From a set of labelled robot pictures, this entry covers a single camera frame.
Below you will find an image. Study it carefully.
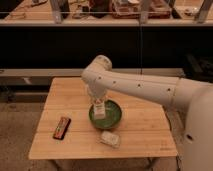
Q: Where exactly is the white plastic bottle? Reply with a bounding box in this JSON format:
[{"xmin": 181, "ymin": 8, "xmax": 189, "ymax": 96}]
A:
[{"xmin": 93, "ymin": 102, "xmax": 106, "ymax": 120}]

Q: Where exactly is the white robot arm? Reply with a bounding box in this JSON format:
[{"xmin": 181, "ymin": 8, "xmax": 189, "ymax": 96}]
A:
[{"xmin": 81, "ymin": 55, "xmax": 213, "ymax": 171}]

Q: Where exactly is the green ceramic bowl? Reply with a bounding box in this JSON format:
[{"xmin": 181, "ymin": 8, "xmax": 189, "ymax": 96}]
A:
[{"xmin": 89, "ymin": 100, "xmax": 122, "ymax": 130}]

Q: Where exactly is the clear wrapped white packet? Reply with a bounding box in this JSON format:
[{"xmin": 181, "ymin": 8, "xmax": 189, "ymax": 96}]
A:
[{"xmin": 101, "ymin": 131, "xmax": 120, "ymax": 148}]

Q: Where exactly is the black and red snack bar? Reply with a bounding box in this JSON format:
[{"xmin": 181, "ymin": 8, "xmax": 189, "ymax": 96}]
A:
[{"xmin": 53, "ymin": 117, "xmax": 71, "ymax": 140}]

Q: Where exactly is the light wooden folding table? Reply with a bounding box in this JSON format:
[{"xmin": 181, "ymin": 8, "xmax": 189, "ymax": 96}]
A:
[{"xmin": 28, "ymin": 76, "xmax": 179, "ymax": 171}]

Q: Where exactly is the long wooden workbench shelf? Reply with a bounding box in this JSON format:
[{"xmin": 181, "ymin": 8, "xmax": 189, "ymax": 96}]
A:
[{"xmin": 0, "ymin": 0, "xmax": 213, "ymax": 27}]

